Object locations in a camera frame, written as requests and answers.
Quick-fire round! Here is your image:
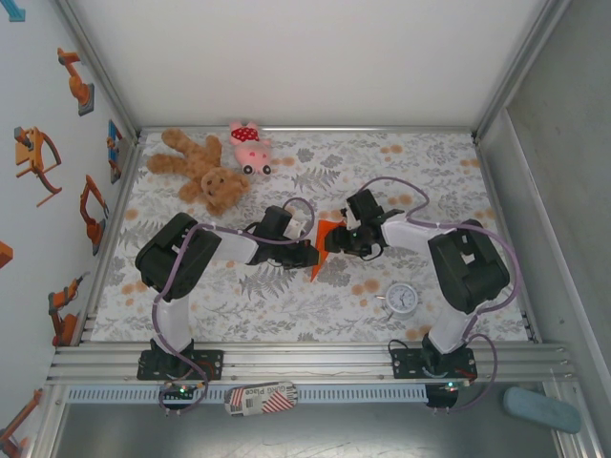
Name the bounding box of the aluminium side rail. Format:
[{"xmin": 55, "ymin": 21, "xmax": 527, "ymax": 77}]
[
  {"xmin": 474, "ymin": 135, "xmax": 543, "ymax": 344},
  {"xmin": 71, "ymin": 135, "xmax": 147, "ymax": 347}
]

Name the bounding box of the orange claw gripper wall sticker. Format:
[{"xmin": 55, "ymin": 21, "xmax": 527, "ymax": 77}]
[{"xmin": 12, "ymin": 126, "xmax": 63, "ymax": 207}]

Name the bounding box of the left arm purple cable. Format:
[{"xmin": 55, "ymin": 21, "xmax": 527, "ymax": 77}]
[{"xmin": 151, "ymin": 196, "xmax": 317, "ymax": 417}]

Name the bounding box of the blue grey oval case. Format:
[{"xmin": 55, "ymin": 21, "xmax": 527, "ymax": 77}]
[{"xmin": 502, "ymin": 385, "xmax": 582, "ymax": 434}]

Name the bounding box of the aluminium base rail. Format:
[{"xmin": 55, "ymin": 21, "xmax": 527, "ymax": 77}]
[{"xmin": 45, "ymin": 339, "xmax": 579, "ymax": 386}]

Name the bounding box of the orange cloth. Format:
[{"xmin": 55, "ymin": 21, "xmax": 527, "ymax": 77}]
[{"xmin": 308, "ymin": 219, "xmax": 348, "ymax": 284}]

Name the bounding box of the white slotted cable duct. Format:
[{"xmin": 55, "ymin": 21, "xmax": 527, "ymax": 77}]
[{"xmin": 64, "ymin": 384, "xmax": 429, "ymax": 405}]

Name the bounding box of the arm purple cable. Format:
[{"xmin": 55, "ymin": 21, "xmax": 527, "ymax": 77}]
[
  {"xmin": 360, "ymin": 176, "xmax": 521, "ymax": 415},
  {"xmin": 151, "ymin": 196, "xmax": 317, "ymax": 417}
]

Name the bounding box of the printed striped label pouch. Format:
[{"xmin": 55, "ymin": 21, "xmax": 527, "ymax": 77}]
[{"xmin": 223, "ymin": 380, "xmax": 300, "ymax": 419}]

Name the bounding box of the floral print tablecloth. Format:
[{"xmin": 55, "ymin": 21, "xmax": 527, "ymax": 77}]
[{"xmin": 90, "ymin": 131, "xmax": 531, "ymax": 344}]

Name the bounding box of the white round alarm clock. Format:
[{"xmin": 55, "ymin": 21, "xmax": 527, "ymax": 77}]
[{"xmin": 376, "ymin": 281, "xmax": 420, "ymax": 322}]

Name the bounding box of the pink plush toy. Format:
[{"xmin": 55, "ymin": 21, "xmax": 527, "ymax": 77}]
[{"xmin": 228, "ymin": 120, "xmax": 274, "ymax": 177}]

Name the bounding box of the aluminium frame leg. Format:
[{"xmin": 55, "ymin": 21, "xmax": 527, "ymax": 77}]
[
  {"xmin": 543, "ymin": 381, "xmax": 603, "ymax": 458},
  {"xmin": 28, "ymin": 385, "xmax": 68, "ymax": 458}
]

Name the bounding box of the aluminium cross rail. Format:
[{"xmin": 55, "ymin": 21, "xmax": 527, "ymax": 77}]
[{"xmin": 137, "ymin": 124, "xmax": 478, "ymax": 135}]

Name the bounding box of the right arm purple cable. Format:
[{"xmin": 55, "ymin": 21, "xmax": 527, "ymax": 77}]
[{"xmin": 360, "ymin": 176, "xmax": 521, "ymax": 415}]

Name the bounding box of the blue orange wall sticker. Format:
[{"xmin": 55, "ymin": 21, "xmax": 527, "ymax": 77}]
[{"xmin": 105, "ymin": 118, "xmax": 126, "ymax": 185}]

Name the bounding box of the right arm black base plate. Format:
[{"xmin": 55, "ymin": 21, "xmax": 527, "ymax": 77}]
[{"xmin": 390, "ymin": 346, "xmax": 478, "ymax": 382}]

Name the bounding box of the brown teddy bear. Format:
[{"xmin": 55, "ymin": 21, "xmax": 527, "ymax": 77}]
[{"xmin": 145, "ymin": 127, "xmax": 252, "ymax": 217}]

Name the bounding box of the aluminium frame post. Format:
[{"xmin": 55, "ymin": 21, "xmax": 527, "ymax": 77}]
[
  {"xmin": 470, "ymin": 0, "xmax": 572, "ymax": 139},
  {"xmin": 51, "ymin": 0, "xmax": 144, "ymax": 139}
]

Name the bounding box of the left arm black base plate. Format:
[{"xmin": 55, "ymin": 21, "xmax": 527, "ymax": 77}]
[{"xmin": 137, "ymin": 349, "xmax": 225, "ymax": 382}]

